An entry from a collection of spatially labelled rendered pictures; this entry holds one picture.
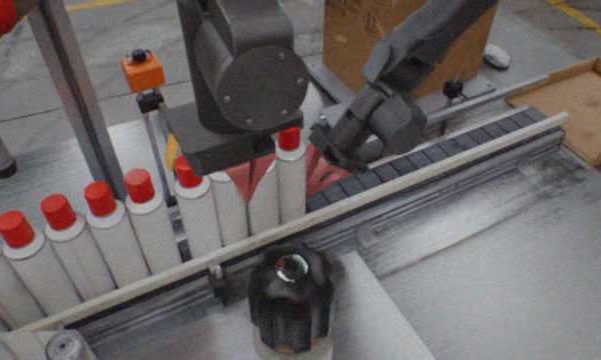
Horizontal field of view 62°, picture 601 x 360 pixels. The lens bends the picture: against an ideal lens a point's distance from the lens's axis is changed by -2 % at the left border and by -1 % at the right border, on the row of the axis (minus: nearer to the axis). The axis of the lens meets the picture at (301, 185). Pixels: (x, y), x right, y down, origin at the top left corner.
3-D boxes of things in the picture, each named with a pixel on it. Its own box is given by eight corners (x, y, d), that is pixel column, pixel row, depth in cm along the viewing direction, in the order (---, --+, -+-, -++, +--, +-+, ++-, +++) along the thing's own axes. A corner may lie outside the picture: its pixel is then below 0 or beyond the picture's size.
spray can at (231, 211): (221, 253, 82) (203, 160, 67) (216, 229, 85) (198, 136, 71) (252, 246, 83) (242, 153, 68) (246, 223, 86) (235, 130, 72)
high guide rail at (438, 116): (-16, 287, 69) (-21, 282, 68) (-17, 281, 70) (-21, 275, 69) (547, 82, 104) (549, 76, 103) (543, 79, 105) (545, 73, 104)
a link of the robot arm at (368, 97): (387, 85, 81) (365, 71, 77) (411, 107, 76) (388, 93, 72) (361, 119, 83) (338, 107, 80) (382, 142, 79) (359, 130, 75)
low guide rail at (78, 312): (5, 349, 68) (-1, 343, 67) (4, 342, 69) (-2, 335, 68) (565, 122, 103) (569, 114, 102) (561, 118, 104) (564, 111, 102)
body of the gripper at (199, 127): (306, 133, 42) (305, 54, 37) (190, 172, 39) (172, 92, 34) (273, 95, 47) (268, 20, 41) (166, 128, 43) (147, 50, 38)
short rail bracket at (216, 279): (220, 320, 79) (210, 277, 70) (213, 306, 81) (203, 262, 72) (239, 312, 80) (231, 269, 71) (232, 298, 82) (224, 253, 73)
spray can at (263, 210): (257, 247, 83) (248, 155, 68) (244, 226, 86) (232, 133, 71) (285, 235, 84) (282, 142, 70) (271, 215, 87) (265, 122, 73)
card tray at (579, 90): (594, 167, 103) (602, 153, 100) (504, 100, 119) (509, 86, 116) (685, 125, 113) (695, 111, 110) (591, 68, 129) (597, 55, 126)
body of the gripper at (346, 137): (338, 168, 76) (368, 130, 74) (306, 130, 82) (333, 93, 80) (363, 177, 81) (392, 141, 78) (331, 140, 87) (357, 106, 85)
